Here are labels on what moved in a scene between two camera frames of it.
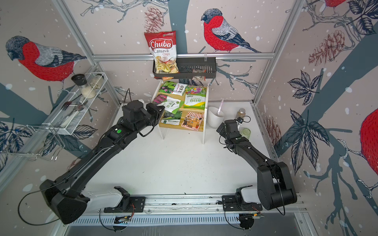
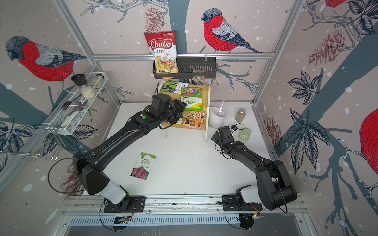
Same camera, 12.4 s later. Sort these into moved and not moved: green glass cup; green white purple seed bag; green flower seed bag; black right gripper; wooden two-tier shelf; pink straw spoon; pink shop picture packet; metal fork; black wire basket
Moved: green flower seed bag; green white purple seed bag; black right gripper
Not moved: pink straw spoon; pink shop picture packet; wooden two-tier shelf; metal fork; green glass cup; black wire basket
